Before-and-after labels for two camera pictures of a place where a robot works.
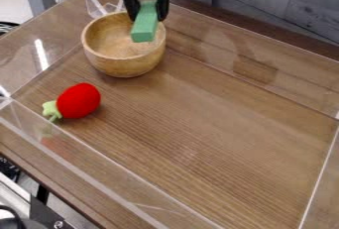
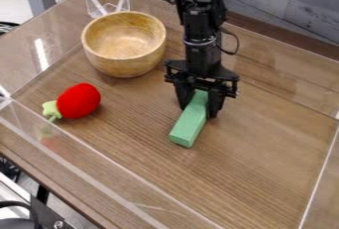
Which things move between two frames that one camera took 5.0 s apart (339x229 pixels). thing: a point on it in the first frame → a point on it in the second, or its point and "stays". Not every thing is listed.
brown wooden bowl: x=109 y=49 stays
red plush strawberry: x=77 y=103 stays
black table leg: x=43 y=193 stays
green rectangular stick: x=146 y=22 → x=189 y=128
